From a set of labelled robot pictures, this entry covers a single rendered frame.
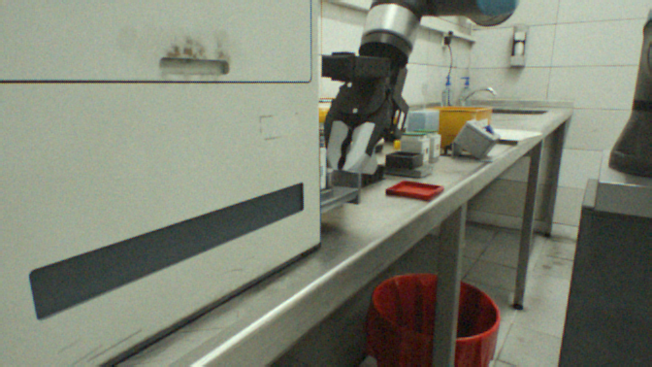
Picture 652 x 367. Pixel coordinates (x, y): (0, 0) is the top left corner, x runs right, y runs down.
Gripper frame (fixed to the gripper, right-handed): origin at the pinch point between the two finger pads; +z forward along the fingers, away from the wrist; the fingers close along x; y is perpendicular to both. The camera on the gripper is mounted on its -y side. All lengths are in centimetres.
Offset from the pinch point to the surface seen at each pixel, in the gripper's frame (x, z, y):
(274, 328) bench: -8.5, 16.3, -16.5
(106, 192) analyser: -4.6, 10.5, -30.0
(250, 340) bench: -8.6, 17.2, -18.8
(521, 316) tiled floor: -7, 7, 172
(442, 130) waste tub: 7, -29, 51
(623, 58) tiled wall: -30, -156, 220
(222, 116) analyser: -4.5, 3.1, -24.3
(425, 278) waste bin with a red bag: 14, 5, 89
